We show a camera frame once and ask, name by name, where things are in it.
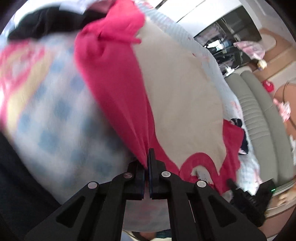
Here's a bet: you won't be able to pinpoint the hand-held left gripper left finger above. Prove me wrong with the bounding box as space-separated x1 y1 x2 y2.
24 161 146 241

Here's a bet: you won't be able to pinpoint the white charger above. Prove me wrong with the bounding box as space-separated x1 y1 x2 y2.
220 65 236 76

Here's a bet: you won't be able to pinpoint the dark cloth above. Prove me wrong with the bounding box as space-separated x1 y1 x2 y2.
0 132 63 241

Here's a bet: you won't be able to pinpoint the black trousers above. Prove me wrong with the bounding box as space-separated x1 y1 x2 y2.
8 5 109 41

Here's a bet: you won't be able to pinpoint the brown wooden ledge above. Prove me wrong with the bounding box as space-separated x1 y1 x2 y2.
251 28 296 98

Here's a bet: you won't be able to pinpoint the cluttered open closet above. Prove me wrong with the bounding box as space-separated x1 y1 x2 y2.
194 6 262 70

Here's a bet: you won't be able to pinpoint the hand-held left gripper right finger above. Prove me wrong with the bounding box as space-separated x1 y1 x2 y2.
148 148 266 241

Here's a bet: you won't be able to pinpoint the person's right hand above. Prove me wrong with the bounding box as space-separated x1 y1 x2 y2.
277 189 296 206

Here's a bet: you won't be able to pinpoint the pink plush toy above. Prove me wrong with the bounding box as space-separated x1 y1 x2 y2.
273 98 292 122

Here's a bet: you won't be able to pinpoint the grey padded headboard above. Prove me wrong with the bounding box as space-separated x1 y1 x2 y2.
224 70 296 186

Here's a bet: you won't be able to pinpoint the pink and cream shirt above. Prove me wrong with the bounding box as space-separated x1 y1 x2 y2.
74 0 247 195

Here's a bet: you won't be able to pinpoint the red plush toy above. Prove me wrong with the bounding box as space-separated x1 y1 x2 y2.
262 80 275 92

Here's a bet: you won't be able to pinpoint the pink printed cloth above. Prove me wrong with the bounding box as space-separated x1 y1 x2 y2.
233 40 265 59

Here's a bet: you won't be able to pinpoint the printed checked blanket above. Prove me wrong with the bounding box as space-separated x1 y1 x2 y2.
0 0 264 232

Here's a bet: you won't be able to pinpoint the white wardrobe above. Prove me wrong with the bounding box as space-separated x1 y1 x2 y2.
155 0 234 37

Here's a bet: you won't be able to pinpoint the navy striped folded garment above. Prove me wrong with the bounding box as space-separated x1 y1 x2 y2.
238 134 249 155

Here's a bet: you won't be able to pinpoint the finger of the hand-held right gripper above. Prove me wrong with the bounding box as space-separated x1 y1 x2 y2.
225 178 255 205

